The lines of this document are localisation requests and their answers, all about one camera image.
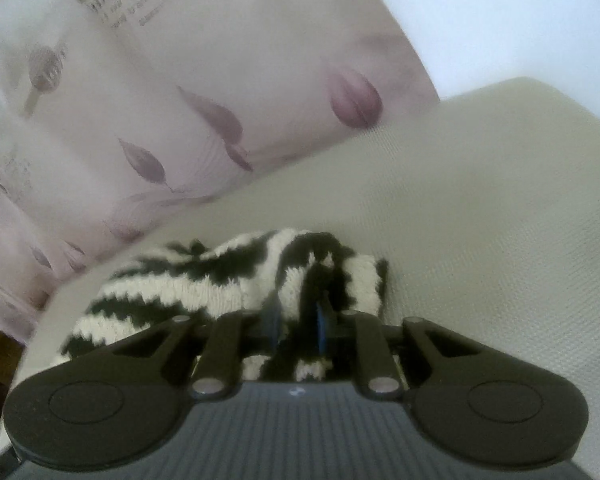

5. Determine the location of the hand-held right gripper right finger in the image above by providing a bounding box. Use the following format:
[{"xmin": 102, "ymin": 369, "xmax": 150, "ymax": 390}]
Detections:
[{"xmin": 314, "ymin": 300, "xmax": 477, "ymax": 402}]

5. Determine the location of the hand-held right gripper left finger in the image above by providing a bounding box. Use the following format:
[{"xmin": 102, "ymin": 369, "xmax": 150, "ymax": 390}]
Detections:
[{"xmin": 112, "ymin": 304, "xmax": 284, "ymax": 402}]

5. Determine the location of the zebra striped knit sock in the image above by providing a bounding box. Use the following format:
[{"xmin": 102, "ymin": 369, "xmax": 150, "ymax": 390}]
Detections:
[{"xmin": 50, "ymin": 227, "xmax": 391, "ymax": 384}]

